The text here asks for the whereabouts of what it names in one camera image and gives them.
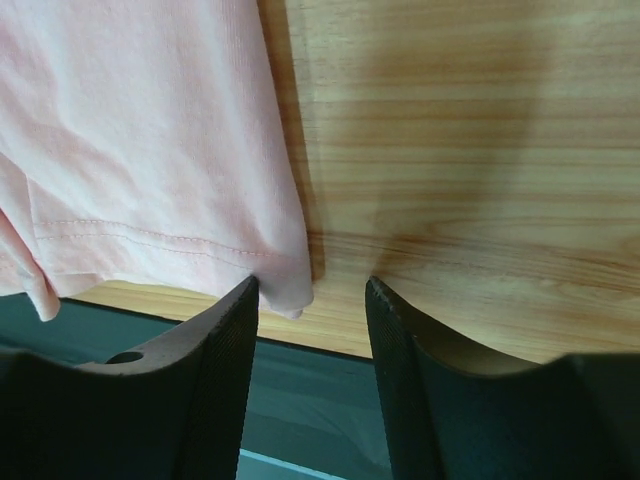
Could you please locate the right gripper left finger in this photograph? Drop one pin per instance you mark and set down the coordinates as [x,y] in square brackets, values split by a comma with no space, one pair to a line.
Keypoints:
[171,408]

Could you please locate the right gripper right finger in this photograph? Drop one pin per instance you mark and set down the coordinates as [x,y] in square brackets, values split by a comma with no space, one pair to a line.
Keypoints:
[454,408]

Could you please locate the salmon pink t-shirt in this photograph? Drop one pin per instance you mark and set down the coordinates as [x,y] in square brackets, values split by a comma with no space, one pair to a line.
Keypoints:
[141,141]

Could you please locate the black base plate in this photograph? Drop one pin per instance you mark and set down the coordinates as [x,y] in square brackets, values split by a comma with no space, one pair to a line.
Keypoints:
[310,414]

